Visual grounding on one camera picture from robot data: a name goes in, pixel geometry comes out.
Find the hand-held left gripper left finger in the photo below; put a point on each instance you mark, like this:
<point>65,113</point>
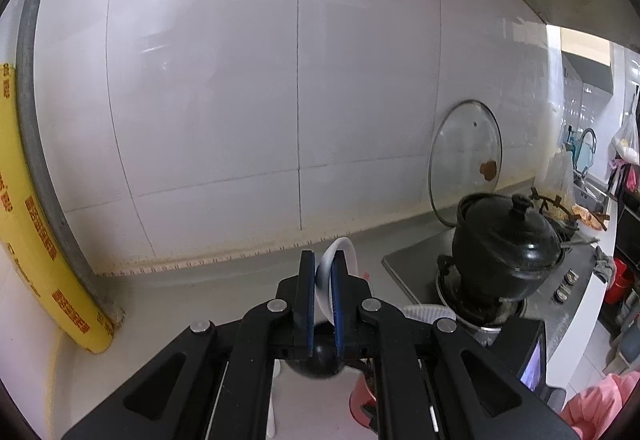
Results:
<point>310,310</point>

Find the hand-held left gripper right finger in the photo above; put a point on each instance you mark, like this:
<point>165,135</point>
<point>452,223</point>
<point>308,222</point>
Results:
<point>336,315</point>

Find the small black spoon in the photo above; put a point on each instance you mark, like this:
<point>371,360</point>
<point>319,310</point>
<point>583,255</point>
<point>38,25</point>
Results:
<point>315,362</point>

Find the stove knob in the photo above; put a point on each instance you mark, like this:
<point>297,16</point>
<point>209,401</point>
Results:
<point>563,293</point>
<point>572,277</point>

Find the steel gas stove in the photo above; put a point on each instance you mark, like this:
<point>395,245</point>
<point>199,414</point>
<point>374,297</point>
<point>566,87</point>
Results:
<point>415,265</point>

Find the black cooking pot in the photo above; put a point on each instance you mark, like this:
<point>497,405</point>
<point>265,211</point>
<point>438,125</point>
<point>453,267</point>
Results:
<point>500,245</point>

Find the pink clothing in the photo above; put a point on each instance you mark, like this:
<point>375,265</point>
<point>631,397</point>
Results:
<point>600,410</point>

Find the grey rag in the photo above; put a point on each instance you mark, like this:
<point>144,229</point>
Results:
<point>605,265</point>

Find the red bucket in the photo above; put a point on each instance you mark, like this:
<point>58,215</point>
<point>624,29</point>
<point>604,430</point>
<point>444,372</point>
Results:
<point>619,282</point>

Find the steel kitchen sink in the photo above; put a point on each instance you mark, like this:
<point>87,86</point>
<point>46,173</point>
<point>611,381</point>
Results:
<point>592,192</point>

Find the clear plastic bag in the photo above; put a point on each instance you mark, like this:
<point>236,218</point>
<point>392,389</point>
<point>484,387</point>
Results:
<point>560,174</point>

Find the pink hanging cloth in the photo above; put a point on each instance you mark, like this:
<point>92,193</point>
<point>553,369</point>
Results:
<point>631,177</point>

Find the glass pot lid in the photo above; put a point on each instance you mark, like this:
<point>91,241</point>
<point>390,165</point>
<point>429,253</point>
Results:
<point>465,144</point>

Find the steel kitchen faucet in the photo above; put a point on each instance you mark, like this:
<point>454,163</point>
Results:
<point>588,129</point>

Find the white hanging plastic bag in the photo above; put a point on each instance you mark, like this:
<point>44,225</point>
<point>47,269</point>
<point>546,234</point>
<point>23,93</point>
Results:
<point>627,139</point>

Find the grey vertical pipe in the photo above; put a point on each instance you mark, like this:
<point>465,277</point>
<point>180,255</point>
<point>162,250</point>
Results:
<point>55,200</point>

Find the yellow cling wrap roll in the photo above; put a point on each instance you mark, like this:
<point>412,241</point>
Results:
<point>30,245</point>

